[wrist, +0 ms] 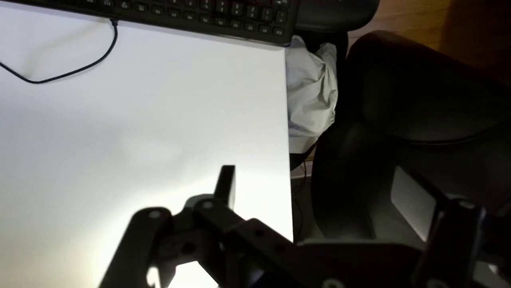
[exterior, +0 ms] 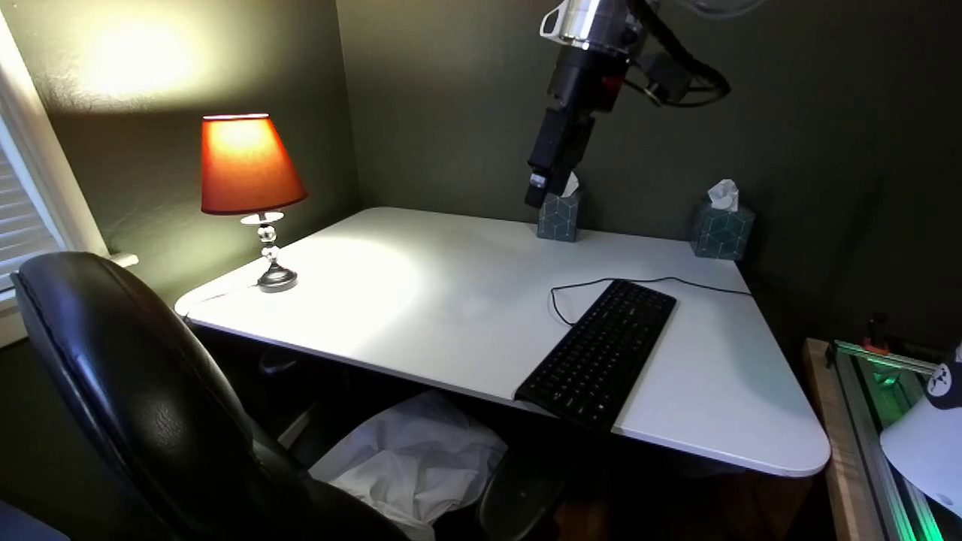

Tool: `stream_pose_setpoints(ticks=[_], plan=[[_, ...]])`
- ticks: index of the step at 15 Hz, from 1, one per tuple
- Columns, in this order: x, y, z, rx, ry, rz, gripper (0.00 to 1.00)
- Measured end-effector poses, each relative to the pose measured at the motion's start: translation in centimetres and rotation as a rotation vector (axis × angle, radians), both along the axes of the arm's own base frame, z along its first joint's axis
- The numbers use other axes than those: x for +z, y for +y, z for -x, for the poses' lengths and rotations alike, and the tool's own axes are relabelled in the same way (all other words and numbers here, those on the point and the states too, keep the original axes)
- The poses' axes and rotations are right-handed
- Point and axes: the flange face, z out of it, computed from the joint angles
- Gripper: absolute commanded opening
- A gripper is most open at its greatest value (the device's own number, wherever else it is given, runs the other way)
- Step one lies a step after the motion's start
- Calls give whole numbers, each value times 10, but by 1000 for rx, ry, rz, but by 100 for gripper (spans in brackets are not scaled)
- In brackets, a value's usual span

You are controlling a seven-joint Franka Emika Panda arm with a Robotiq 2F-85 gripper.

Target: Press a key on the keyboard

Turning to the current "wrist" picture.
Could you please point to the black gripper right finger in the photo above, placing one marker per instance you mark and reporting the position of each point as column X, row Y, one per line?
column 452, row 240

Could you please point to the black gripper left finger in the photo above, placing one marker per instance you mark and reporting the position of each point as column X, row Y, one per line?
column 160, row 234

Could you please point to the black office chair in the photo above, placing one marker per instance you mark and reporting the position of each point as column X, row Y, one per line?
column 425, row 96

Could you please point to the crumpled white cloth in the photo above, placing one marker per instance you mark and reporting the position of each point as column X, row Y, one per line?
column 312, row 90

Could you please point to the black computer keyboard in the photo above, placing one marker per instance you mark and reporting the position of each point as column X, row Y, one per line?
column 213, row 13

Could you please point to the black rounded chair armrest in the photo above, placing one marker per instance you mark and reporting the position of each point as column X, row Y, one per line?
column 336, row 13

